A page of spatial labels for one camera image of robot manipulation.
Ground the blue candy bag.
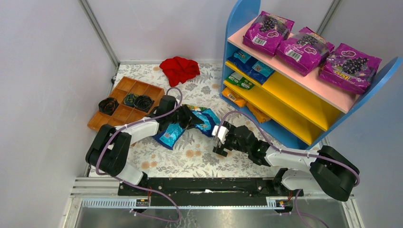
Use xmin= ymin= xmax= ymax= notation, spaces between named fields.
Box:
xmin=192 ymin=108 xmax=221 ymax=137
xmin=227 ymin=49 xmax=275 ymax=85
xmin=153 ymin=123 xmax=185 ymax=150

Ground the orange mango candy bag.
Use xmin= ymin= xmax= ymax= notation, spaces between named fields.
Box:
xmin=222 ymin=87 xmax=247 ymax=107
xmin=246 ymin=103 xmax=271 ymax=124

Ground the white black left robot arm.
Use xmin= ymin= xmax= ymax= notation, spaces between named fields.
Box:
xmin=85 ymin=95 xmax=204 ymax=185

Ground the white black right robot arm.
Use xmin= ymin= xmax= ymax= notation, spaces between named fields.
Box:
xmin=211 ymin=122 xmax=359 ymax=201

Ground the green white Fox's candy bag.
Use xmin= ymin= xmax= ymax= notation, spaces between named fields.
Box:
xmin=184 ymin=104 xmax=207 ymax=112

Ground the blue candy bag on shelf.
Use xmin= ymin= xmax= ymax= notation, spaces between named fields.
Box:
xmin=227 ymin=49 xmax=275 ymax=85

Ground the blue yellow pink shelf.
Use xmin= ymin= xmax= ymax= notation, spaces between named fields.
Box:
xmin=221 ymin=0 xmax=403 ymax=149

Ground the purple grape candy bag left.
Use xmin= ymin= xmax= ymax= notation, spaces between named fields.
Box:
xmin=242 ymin=11 xmax=294 ymax=57

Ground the purple grape candy bag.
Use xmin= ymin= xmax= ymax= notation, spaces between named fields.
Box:
xmin=319 ymin=43 xmax=382 ymax=95
xmin=242 ymin=11 xmax=294 ymax=57
xmin=275 ymin=27 xmax=335 ymax=76

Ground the purple grape candy bag middle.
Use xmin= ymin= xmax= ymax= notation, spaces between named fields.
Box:
xmin=275 ymin=27 xmax=335 ymax=76

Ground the purple grape candy bag right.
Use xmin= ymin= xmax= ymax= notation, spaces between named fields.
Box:
xmin=319 ymin=43 xmax=382 ymax=95

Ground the floral table mat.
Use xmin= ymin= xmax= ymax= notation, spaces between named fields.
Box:
xmin=128 ymin=63 xmax=281 ymax=177

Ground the black round object in tray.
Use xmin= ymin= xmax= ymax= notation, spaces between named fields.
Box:
xmin=134 ymin=95 xmax=154 ymax=113

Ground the red cloth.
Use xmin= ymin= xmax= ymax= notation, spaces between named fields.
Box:
xmin=159 ymin=57 xmax=200 ymax=87

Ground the dark round object in tray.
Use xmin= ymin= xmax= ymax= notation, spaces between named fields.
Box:
xmin=123 ymin=93 xmax=137 ymax=107

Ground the orange wooden divided tray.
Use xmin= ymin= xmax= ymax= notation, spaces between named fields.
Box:
xmin=87 ymin=76 xmax=165 ymax=132

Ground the black round object on tray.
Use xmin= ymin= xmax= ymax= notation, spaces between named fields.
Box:
xmin=98 ymin=97 xmax=119 ymax=115

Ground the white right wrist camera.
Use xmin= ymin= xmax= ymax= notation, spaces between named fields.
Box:
xmin=211 ymin=125 xmax=229 ymax=144

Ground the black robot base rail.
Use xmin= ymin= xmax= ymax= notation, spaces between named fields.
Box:
xmin=118 ymin=178 xmax=304 ymax=207

